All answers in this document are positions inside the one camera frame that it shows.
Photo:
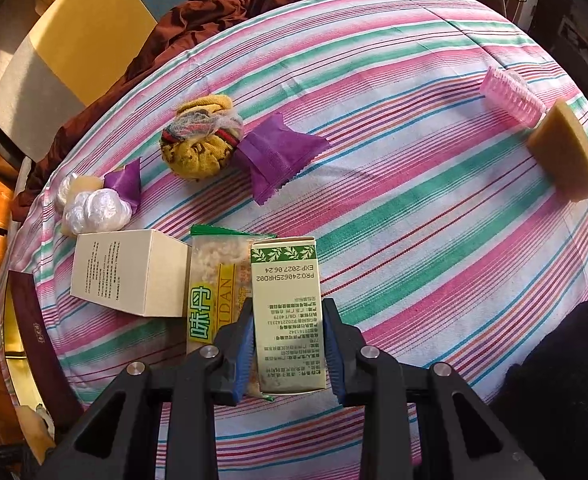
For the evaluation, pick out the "white cardboard box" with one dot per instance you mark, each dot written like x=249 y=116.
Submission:
x=118 y=270

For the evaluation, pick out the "clear plastic-wrapped bundle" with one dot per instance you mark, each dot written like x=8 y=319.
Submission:
x=72 y=187
x=98 y=211

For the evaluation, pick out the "green snack packet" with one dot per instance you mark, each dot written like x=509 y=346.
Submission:
x=208 y=300

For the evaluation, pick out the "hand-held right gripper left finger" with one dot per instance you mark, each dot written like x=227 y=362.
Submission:
x=241 y=362

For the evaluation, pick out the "yellow knitted sock ball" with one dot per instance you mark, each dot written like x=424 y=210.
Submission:
x=198 y=145

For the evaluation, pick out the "large purple packet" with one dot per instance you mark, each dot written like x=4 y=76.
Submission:
x=279 y=155

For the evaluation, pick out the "dark red storage box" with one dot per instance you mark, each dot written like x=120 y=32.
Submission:
x=33 y=330

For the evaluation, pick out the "green and white carton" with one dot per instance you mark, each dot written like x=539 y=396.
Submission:
x=286 y=320

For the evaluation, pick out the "person's dark clothing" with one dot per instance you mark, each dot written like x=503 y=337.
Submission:
x=569 y=385

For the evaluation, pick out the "pink roller brush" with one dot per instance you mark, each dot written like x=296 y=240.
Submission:
x=511 y=95

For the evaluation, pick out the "small purple packet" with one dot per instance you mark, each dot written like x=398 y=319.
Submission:
x=126 y=182

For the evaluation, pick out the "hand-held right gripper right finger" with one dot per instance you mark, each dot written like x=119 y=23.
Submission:
x=335 y=362

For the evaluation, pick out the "yellow sponge wedge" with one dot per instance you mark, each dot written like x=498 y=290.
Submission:
x=566 y=155

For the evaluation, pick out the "grey yellow blue sofa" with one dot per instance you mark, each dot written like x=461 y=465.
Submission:
x=88 y=35

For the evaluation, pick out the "striped bed sheet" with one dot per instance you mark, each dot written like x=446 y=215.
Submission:
x=424 y=200

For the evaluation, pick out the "brown blanket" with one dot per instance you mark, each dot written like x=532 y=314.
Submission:
x=193 y=25

